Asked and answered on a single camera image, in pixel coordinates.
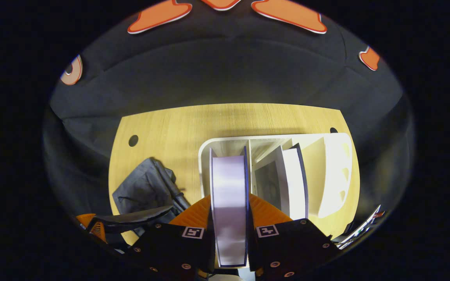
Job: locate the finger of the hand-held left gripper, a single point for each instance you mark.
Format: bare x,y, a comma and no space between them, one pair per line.
92,224

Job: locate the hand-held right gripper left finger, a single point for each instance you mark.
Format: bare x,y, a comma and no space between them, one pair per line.
170,246

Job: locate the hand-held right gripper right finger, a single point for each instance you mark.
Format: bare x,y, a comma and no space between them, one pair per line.
287,246

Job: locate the white book with portrait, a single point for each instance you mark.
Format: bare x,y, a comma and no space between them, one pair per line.
293,183

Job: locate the grey schoolbag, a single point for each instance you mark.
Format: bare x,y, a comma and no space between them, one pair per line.
147,187

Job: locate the blue book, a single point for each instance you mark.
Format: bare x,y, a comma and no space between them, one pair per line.
229,203

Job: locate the white bookshelf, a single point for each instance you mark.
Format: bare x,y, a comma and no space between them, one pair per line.
334,171

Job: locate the white electronic device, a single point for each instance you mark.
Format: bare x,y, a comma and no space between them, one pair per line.
359,230

